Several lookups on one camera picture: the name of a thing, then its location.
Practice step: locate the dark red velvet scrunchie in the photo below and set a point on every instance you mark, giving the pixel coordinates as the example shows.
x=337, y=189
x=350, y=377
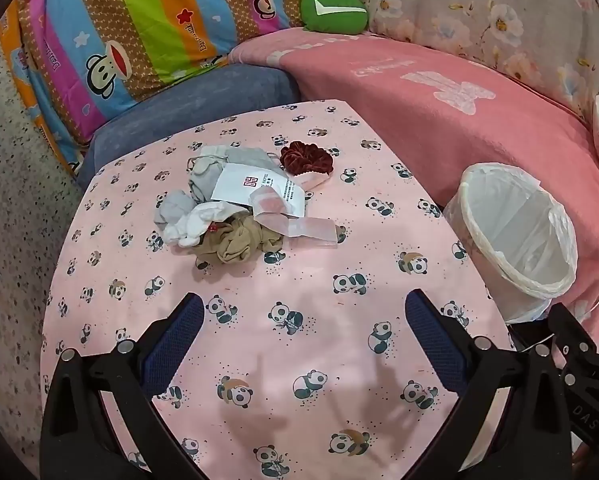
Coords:
x=304, y=157

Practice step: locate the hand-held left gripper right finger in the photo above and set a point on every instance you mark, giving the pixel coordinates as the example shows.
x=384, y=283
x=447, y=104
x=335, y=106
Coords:
x=434, y=340

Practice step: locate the pink panda-print tablecloth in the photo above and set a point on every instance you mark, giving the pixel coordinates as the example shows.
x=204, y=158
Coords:
x=304, y=280

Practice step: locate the blue sofa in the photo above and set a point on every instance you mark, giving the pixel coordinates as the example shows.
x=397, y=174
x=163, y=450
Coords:
x=179, y=105

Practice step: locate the white paper packet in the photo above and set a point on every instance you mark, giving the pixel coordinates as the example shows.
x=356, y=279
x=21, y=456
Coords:
x=239, y=185

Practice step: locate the pink blanket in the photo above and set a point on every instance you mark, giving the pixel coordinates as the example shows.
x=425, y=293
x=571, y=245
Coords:
x=429, y=110

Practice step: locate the grey floral blanket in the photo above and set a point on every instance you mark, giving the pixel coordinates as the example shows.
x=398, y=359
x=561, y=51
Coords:
x=479, y=5

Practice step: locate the light grey sock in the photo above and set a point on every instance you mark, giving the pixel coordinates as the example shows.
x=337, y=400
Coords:
x=172, y=207

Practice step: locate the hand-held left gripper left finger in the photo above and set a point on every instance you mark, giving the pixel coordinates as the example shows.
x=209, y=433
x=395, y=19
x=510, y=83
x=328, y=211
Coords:
x=174, y=340

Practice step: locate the bin with white liner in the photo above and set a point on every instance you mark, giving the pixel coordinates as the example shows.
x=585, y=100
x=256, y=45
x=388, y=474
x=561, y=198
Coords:
x=509, y=240

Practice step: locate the colourful monkey-print quilt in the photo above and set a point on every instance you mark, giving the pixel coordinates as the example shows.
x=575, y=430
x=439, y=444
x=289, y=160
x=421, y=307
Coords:
x=129, y=25

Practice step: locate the white sock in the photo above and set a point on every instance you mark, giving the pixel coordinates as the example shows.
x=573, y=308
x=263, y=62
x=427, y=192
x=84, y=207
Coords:
x=199, y=222

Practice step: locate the beige stocking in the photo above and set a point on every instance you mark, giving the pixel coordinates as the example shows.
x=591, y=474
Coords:
x=237, y=245

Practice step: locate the pink clear plastic wrapper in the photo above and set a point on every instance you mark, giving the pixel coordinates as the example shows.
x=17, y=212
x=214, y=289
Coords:
x=304, y=227

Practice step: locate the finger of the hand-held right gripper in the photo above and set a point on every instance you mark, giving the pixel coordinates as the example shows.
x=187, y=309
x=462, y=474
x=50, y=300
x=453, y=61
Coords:
x=587, y=400
x=572, y=340

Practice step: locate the green cushion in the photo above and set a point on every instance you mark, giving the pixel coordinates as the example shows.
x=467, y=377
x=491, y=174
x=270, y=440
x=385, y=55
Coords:
x=329, y=17

